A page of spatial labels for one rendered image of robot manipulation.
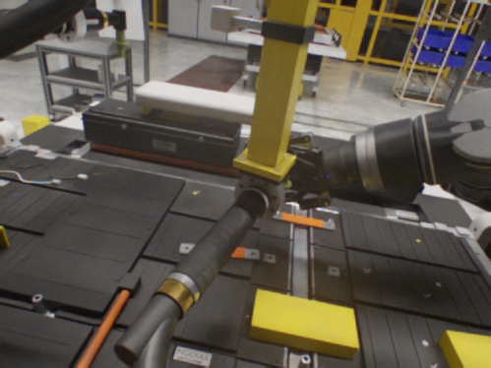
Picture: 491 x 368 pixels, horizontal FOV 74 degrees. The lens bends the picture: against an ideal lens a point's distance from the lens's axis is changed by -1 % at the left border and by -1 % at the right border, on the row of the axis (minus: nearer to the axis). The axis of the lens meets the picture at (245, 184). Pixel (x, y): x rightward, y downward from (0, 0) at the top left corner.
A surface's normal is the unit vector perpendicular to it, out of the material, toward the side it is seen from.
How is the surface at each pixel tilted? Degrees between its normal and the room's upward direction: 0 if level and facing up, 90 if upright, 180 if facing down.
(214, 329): 0
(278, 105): 90
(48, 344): 0
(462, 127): 57
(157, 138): 90
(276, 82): 90
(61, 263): 0
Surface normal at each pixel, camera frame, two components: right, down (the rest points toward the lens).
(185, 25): -0.15, 0.50
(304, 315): 0.13, -0.85
